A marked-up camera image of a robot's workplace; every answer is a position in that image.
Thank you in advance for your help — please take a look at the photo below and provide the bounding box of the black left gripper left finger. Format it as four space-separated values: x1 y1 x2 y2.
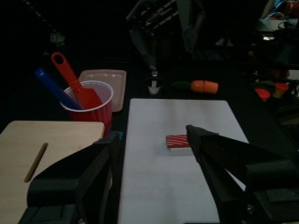
17 130 123 224

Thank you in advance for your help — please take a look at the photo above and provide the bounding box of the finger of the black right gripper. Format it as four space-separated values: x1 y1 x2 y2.
175 0 207 55
129 27 161 73

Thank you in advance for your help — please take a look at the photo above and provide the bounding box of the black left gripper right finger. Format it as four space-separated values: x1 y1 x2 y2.
186 124 299 224

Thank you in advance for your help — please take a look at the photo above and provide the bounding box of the toy salmon sushi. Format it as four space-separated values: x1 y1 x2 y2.
165 134 194 157

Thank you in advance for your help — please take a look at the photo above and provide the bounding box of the pink translucent plastic tray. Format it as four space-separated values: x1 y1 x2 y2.
78 68 127 113

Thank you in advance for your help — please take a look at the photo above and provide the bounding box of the orange toy carrot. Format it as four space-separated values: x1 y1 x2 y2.
171 79 221 95

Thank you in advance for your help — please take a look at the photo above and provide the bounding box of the white cutting board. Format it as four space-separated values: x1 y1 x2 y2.
117 98 250 224

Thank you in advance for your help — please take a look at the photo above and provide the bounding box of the red toy spatula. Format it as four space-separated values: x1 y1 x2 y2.
51 52 105 110

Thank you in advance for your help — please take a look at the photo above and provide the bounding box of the red plastic cup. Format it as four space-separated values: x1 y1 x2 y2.
61 80 117 138

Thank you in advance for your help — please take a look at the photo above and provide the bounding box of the blue toy spatula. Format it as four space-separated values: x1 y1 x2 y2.
34 67 83 111

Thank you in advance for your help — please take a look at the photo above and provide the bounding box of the small red toy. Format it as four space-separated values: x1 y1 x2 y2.
255 87 273 102

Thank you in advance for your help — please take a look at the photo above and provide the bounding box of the orange yellow toy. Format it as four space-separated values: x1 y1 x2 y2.
273 81 291 99

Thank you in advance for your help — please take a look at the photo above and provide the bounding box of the thin diagonal brace wire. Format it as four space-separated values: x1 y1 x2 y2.
23 0 61 34

